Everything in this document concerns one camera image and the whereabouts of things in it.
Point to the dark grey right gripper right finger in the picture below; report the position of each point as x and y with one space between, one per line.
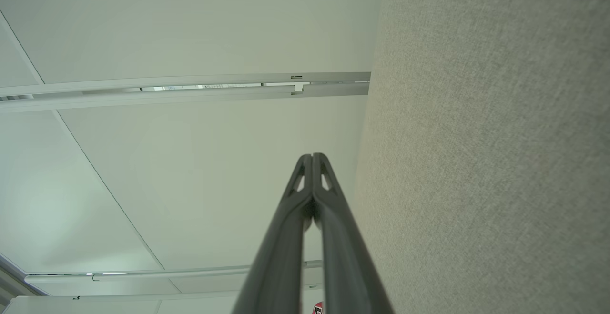
345 266

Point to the grey metal partition post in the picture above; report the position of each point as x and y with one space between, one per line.
190 272
190 96

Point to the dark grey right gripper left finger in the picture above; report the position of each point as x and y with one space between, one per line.
279 257

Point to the grey fabric sofa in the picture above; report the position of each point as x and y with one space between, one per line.
486 137

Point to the red jersey with dark lettering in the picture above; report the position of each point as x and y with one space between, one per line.
318 309

